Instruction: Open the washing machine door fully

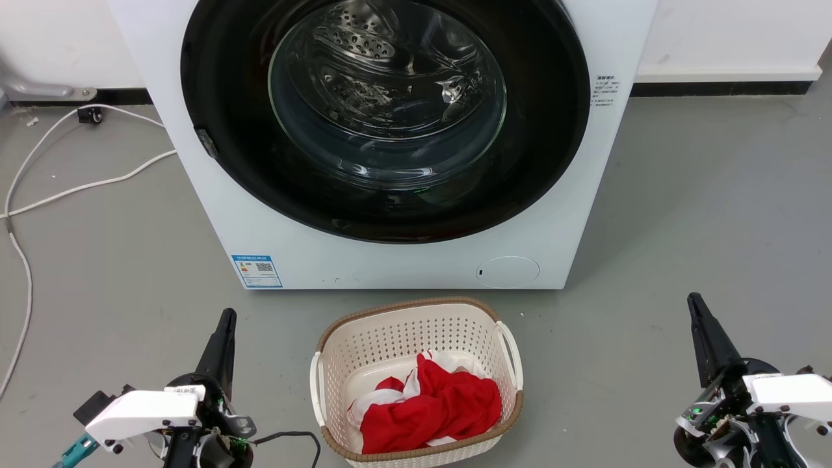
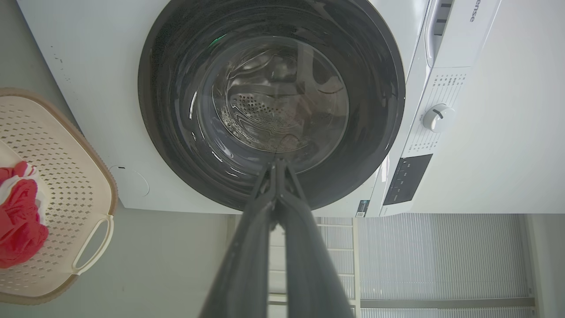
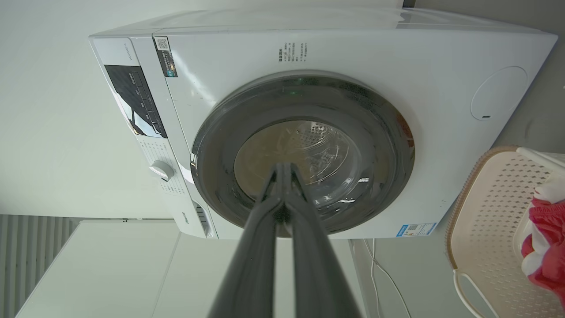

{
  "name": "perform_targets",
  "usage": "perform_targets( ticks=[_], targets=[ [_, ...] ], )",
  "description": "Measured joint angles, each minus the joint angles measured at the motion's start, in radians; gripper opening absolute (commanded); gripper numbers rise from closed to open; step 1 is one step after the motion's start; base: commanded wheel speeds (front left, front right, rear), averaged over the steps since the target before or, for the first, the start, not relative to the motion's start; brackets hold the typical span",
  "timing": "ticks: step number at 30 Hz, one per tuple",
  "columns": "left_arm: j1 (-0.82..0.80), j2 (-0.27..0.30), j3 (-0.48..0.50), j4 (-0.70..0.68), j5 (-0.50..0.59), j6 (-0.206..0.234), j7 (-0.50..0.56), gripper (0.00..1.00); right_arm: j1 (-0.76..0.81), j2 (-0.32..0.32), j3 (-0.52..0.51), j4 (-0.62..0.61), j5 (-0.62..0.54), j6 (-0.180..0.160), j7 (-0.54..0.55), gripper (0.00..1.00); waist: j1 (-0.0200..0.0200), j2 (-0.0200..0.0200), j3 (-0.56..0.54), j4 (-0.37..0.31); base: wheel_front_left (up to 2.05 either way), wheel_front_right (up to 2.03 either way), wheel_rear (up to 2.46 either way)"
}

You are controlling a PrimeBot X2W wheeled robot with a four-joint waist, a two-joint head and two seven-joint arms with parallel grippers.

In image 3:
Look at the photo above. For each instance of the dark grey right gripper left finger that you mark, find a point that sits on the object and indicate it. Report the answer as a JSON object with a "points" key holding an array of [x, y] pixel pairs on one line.
{"points": [[251, 265]]}

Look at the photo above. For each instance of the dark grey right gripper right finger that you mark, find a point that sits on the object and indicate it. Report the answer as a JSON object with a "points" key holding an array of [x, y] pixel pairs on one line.
{"points": [[313, 265]]}

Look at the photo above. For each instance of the glass washer door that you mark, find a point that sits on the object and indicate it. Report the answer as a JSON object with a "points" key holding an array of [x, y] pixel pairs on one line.
{"points": [[375, 132]]}

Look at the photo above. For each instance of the white front-load washing machine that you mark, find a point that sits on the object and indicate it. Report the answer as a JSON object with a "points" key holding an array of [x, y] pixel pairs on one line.
{"points": [[397, 57]]}

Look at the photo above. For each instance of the white detergent drawer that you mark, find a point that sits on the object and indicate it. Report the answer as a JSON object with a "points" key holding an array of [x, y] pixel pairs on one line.
{"points": [[204, 219]]}

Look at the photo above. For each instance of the blue energy label sticker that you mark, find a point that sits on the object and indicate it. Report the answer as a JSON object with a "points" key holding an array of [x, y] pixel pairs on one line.
{"points": [[416, 229]]}

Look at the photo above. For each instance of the perforated steel drum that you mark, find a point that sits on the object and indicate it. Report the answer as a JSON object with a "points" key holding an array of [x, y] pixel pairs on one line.
{"points": [[318, 145]]}

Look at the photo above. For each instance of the white control knob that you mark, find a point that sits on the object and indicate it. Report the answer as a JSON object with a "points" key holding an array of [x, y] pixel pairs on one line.
{"points": [[161, 170]]}

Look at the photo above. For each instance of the white cabinet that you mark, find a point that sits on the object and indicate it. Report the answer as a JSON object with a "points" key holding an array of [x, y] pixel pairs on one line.
{"points": [[110, 274]]}

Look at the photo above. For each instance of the cream perforated laundry basket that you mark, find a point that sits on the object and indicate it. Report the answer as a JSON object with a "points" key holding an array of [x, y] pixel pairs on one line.
{"points": [[485, 212]]}

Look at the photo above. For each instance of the black control display panel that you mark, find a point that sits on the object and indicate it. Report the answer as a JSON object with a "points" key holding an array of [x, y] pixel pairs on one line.
{"points": [[137, 101]]}

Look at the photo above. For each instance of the black QR code sticker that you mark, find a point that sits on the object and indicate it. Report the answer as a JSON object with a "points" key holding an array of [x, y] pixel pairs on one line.
{"points": [[166, 57]]}

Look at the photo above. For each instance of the grey ribbed panel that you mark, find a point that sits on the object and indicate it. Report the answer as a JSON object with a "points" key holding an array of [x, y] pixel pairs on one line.
{"points": [[26, 247]]}

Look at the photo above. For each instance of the red and white garment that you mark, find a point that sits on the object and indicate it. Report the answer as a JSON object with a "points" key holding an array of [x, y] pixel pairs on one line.
{"points": [[547, 221]]}

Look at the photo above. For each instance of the round white filter cover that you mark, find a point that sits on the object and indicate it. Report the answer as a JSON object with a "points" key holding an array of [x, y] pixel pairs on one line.
{"points": [[499, 92]]}

